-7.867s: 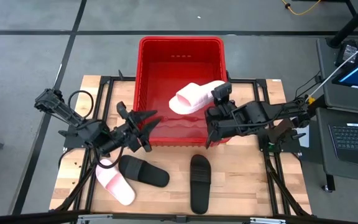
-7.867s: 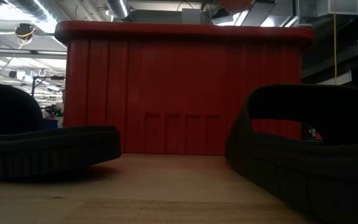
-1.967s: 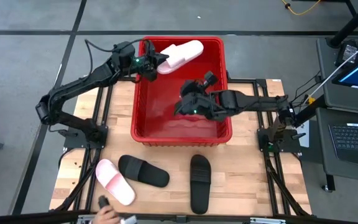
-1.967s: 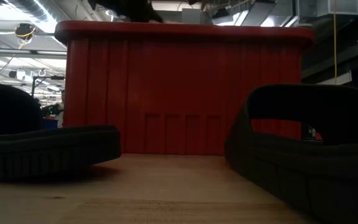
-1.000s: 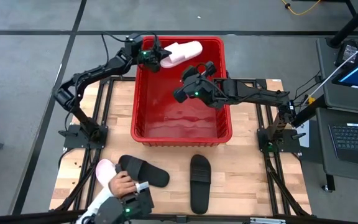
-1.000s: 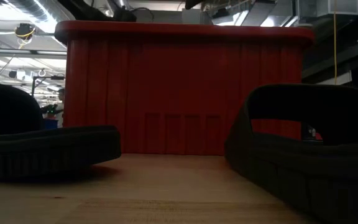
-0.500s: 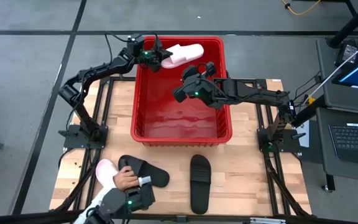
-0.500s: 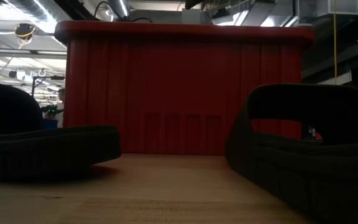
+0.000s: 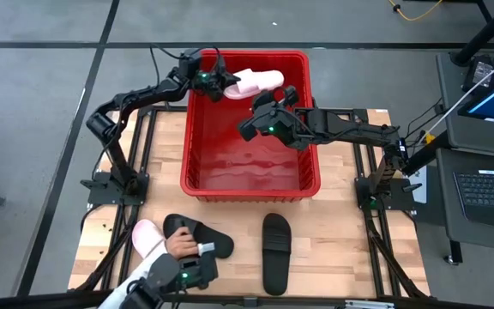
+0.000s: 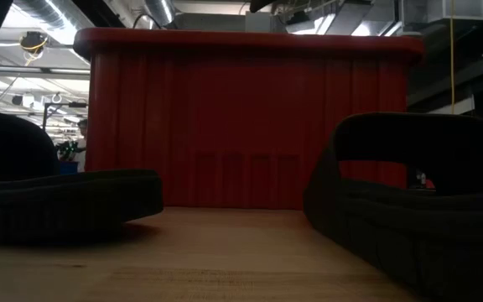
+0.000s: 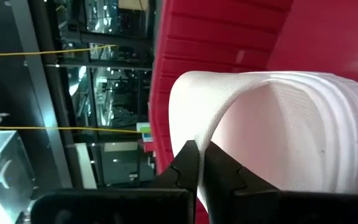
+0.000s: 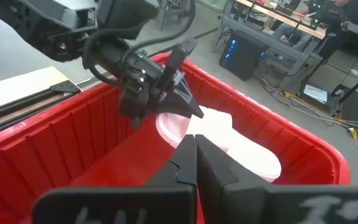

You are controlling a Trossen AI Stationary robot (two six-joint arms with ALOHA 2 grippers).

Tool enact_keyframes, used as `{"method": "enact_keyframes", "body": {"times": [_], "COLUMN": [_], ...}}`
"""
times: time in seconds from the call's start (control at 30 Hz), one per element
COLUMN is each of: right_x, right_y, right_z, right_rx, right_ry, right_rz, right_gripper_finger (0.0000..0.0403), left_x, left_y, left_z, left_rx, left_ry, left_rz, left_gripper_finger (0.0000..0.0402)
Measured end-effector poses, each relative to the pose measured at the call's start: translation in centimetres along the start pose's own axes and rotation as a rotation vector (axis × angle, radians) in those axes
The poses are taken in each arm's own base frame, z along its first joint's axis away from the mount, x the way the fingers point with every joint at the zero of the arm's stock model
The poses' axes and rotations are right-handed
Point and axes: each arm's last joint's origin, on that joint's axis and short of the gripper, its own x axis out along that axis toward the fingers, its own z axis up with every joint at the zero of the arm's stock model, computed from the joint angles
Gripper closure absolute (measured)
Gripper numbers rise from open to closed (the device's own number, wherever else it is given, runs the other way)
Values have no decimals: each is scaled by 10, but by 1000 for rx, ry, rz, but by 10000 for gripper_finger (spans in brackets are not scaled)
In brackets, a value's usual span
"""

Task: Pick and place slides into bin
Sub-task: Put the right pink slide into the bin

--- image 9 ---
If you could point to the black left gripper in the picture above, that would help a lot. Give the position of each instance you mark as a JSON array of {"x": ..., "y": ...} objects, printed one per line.
[{"x": 202, "y": 75}]

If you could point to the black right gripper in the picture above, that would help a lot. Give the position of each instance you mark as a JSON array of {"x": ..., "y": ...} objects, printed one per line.
[{"x": 281, "y": 124}]

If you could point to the pink slide sandal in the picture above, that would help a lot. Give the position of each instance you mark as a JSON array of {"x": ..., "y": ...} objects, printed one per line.
[
  {"x": 260, "y": 81},
  {"x": 146, "y": 236}
]

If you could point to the black slide sandal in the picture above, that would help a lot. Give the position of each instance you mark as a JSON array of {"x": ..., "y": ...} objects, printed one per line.
[
  {"x": 276, "y": 257},
  {"x": 215, "y": 245}
]

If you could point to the person's forearm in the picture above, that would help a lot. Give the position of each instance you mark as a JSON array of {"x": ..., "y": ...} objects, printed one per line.
[{"x": 142, "y": 272}]

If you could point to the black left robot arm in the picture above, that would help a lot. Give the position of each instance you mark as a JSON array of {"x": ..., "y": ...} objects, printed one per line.
[{"x": 144, "y": 92}]

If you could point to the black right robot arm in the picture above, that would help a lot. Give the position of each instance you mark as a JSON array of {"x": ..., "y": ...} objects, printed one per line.
[{"x": 358, "y": 129}]

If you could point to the red plastic bin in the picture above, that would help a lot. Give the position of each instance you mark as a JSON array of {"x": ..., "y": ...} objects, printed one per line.
[{"x": 251, "y": 171}]

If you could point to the person's hand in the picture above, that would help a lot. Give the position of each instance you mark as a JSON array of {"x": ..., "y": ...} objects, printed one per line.
[{"x": 182, "y": 244}]

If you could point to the white paper sheet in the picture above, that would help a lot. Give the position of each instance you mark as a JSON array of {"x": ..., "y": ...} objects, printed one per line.
[{"x": 420, "y": 189}]

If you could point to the thin white rod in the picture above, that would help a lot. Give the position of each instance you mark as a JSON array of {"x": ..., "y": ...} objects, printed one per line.
[{"x": 444, "y": 116}]

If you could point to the grey computer cart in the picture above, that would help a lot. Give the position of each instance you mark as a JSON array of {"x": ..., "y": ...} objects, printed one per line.
[{"x": 450, "y": 124}]

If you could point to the silver aluminium bar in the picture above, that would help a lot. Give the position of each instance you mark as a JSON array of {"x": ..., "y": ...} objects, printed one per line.
[{"x": 369, "y": 304}]

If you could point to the black power adapter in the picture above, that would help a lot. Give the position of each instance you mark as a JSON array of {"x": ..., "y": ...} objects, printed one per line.
[{"x": 480, "y": 70}]

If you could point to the black pole stand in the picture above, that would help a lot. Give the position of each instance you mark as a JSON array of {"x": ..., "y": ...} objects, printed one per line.
[{"x": 483, "y": 36}]

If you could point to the black laptop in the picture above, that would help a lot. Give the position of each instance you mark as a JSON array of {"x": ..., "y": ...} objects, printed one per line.
[{"x": 487, "y": 193}]

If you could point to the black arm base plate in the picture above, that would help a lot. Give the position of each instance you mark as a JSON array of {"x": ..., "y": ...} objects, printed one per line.
[
  {"x": 101, "y": 193},
  {"x": 401, "y": 197}
]

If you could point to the black aluminium frame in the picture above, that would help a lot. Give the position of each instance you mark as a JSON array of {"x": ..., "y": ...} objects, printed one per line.
[{"x": 37, "y": 301}]

